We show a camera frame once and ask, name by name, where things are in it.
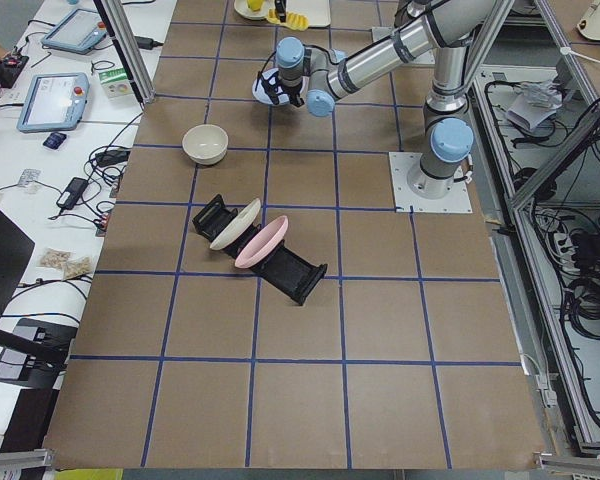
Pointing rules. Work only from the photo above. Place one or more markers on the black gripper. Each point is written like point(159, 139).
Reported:
point(284, 90)
point(280, 6)

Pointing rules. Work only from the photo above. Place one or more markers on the yellow ridged bread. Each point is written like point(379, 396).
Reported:
point(293, 21)

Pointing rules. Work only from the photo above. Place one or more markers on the blue plate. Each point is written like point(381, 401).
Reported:
point(267, 90)

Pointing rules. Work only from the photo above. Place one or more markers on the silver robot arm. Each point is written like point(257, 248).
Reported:
point(460, 33)

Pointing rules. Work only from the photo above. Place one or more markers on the white round plate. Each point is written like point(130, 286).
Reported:
point(241, 7)

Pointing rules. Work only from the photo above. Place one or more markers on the cream plate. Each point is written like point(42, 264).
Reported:
point(237, 226)

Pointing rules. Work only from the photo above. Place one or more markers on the pink plate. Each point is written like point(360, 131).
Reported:
point(263, 243)

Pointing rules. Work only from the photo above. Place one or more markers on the black plate rack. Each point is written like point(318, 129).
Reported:
point(283, 269)

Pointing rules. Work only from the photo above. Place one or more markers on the yellow lemon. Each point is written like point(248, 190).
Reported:
point(255, 5)

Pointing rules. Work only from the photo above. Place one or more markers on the white rectangular tray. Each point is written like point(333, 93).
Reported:
point(318, 12)

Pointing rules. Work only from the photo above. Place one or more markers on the white bowl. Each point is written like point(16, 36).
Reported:
point(205, 144)

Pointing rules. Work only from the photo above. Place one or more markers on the green white box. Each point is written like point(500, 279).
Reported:
point(115, 83)

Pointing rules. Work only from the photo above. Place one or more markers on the teach pendant far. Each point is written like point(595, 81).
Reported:
point(78, 32)

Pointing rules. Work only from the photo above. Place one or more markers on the teach pendant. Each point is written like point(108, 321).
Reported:
point(78, 32)
point(54, 102)

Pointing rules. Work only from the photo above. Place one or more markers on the teach pendant near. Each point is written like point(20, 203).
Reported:
point(54, 102)

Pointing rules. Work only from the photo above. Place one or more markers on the black power adapter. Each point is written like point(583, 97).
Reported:
point(72, 193)

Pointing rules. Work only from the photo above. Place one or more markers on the aluminium frame post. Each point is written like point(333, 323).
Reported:
point(120, 32)

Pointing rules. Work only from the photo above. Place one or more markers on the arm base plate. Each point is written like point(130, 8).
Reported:
point(415, 192)

